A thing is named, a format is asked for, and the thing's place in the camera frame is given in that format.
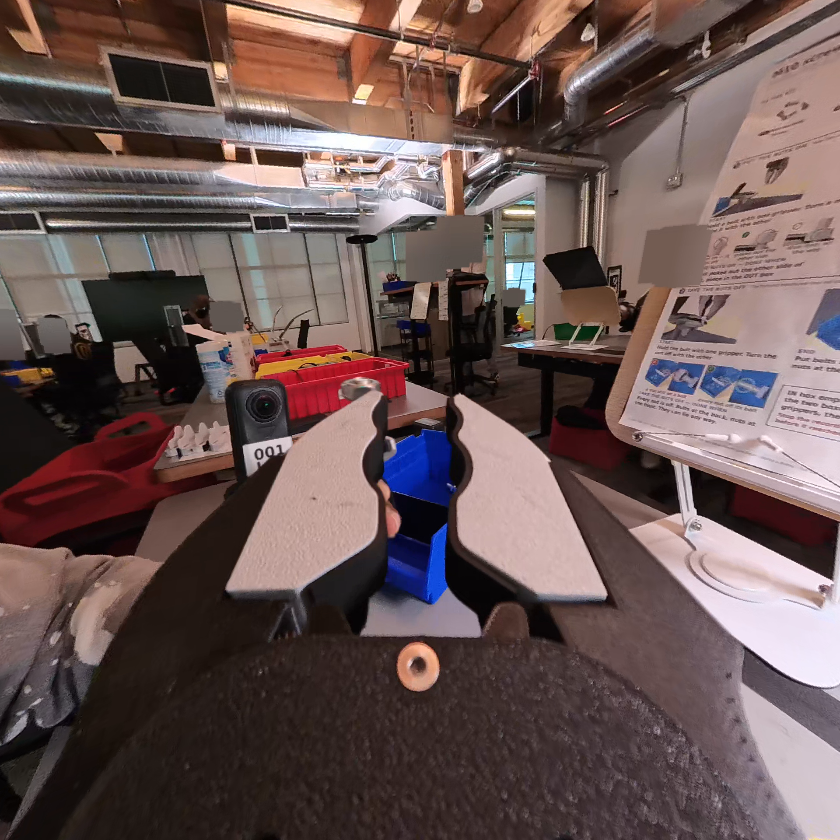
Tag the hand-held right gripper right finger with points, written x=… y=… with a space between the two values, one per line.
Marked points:
x=525 y=525

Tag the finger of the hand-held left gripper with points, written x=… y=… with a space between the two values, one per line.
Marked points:
x=389 y=449

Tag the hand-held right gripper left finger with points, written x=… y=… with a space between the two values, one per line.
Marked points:
x=308 y=518

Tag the blue plastic bin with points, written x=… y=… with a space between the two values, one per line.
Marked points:
x=420 y=459

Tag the steel hex nut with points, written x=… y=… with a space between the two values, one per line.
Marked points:
x=359 y=388

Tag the person's left hand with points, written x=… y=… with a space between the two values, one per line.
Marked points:
x=392 y=515

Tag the long yellow bin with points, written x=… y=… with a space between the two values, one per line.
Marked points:
x=275 y=371

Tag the white wipes canister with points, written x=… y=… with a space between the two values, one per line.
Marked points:
x=213 y=374

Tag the red parts bin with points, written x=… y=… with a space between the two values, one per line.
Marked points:
x=315 y=394
x=289 y=351

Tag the rack of white printed parts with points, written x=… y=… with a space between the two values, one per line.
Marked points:
x=197 y=441

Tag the red storage bin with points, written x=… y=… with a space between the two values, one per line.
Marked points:
x=781 y=518
x=584 y=446

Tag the black office chair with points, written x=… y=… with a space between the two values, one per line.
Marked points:
x=472 y=334

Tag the black display screen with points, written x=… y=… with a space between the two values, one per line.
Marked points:
x=144 y=302

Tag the red tote bag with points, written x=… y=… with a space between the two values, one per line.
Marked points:
x=98 y=485

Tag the wooden top desk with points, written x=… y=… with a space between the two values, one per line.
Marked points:
x=558 y=351

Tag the green plastic bin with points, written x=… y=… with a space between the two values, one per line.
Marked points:
x=564 y=331

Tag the black floor lamp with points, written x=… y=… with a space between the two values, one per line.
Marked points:
x=361 y=239

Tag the wooden document stand white base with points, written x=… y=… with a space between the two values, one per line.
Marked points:
x=754 y=630

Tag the black board document stand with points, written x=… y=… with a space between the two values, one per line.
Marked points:
x=574 y=266

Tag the printed instruction sheet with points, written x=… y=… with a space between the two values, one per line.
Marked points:
x=754 y=328

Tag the air vent grille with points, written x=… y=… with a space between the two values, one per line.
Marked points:
x=161 y=80

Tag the silver air duct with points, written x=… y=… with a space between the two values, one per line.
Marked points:
x=295 y=124
x=131 y=174
x=604 y=59

